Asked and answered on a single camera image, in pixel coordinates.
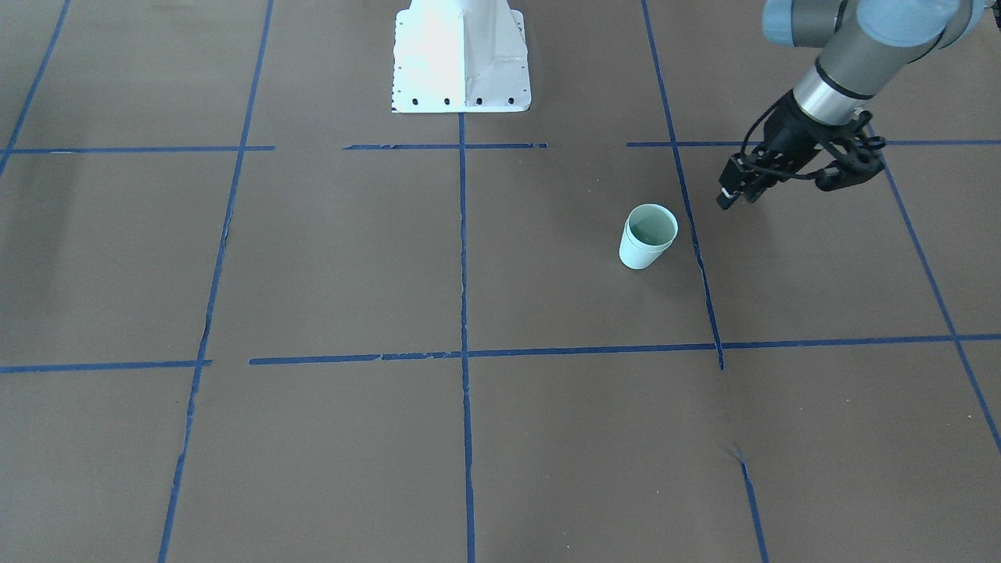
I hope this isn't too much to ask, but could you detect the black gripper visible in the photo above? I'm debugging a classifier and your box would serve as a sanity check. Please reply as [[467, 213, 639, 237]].
[[716, 90, 840, 210]]

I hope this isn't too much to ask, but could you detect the mint green cup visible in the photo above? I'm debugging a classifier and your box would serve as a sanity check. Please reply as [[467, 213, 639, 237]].
[[618, 231, 673, 270], [621, 203, 680, 253]]

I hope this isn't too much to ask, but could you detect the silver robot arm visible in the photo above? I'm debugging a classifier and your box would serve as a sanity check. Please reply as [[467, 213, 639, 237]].
[[716, 1, 988, 210]]

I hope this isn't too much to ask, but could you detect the standing mint green cup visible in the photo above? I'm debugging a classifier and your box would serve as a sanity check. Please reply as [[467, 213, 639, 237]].
[[618, 231, 673, 270]]

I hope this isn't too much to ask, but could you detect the brown paper table cover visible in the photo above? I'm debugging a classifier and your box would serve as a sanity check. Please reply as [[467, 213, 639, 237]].
[[2, 1, 999, 562]]

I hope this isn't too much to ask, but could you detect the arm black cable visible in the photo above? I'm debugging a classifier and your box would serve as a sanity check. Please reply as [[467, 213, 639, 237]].
[[739, 94, 838, 182]]

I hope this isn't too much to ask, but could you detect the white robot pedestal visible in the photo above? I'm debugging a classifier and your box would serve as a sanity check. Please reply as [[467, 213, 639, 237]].
[[390, 1, 533, 114]]

